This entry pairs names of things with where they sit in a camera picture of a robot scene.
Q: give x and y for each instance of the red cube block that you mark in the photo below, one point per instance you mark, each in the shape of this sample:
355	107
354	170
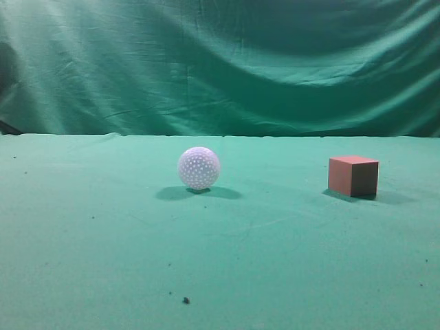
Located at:
353	175

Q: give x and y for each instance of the white dimpled golf ball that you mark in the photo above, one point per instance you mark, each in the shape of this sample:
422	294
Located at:
198	168

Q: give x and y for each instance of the green backdrop cloth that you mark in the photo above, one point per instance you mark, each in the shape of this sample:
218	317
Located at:
249	68

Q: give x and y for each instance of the green table cloth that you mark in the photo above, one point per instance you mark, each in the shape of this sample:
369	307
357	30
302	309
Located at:
99	232

